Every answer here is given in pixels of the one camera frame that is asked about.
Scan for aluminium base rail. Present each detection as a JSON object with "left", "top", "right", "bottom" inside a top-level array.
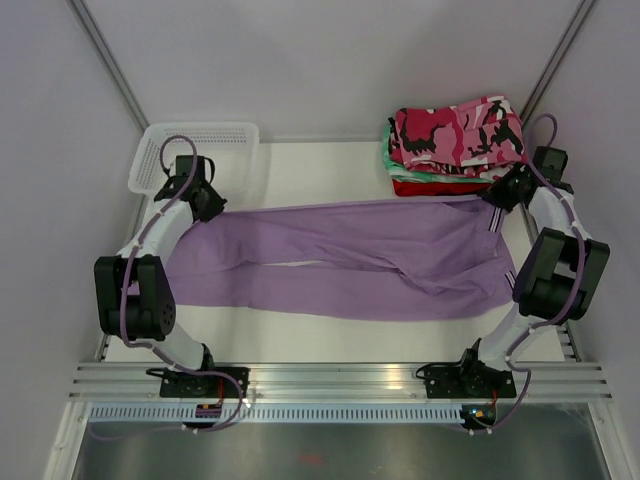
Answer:
[{"left": 67, "top": 362, "right": 613, "bottom": 404}]

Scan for right aluminium frame post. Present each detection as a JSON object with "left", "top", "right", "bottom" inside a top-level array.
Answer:
[{"left": 521, "top": 0, "right": 599, "bottom": 123}]

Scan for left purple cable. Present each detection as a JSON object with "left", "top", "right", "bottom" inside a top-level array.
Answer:
[{"left": 119, "top": 135, "right": 216, "bottom": 374}]

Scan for left aluminium frame post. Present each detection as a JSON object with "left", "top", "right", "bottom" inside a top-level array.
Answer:
[{"left": 66, "top": 0, "right": 150, "bottom": 133}]

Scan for aluminium frame post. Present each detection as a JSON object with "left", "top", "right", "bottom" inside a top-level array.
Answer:
[
  {"left": 521, "top": 0, "right": 599, "bottom": 123},
  {"left": 66, "top": 0, "right": 150, "bottom": 133}
]

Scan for pink camouflage trousers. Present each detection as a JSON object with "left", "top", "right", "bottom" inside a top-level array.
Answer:
[{"left": 388, "top": 95, "right": 527, "bottom": 182}]

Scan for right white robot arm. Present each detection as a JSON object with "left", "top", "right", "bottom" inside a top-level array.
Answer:
[{"left": 455, "top": 146, "right": 610, "bottom": 398}]

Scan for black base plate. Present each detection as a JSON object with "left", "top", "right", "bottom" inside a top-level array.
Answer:
[
  {"left": 146, "top": 366, "right": 250, "bottom": 400},
  {"left": 415, "top": 365, "right": 517, "bottom": 400}
]

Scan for red folded trousers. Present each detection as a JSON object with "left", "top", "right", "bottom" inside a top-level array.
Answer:
[{"left": 391, "top": 164, "right": 536, "bottom": 197}]

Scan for lilac trousers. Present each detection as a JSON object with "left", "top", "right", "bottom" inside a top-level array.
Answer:
[{"left": 166, "top": 197, "right": 515, "bottom": 321}]

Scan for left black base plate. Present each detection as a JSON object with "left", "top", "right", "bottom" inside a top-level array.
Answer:
[{"left": 146, "top": 366, "right": 250, "bottom": 400}]

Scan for white slotted cable duct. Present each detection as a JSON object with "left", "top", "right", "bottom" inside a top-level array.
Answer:
[{"left": 89, "top": 402, "right": 494, "bottom": 427}]

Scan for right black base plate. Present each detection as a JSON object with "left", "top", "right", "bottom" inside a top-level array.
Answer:
[{"left": 415, "top": 365, "right": 517, "bottom": 400}]

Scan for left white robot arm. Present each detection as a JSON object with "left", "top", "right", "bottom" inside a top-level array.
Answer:
[{"left": 94, "top": 155, "right": 227, "bottom": 397}]

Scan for white plastic basket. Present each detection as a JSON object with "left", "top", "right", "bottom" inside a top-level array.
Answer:
[{"left": 128, "top": 122, "right": 260, "bottom": 204}]

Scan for green tie-dye folded trousers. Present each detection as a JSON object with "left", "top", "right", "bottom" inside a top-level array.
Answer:
[{"left": 381, "top": 126, "right": 492, "bottom": 184}]

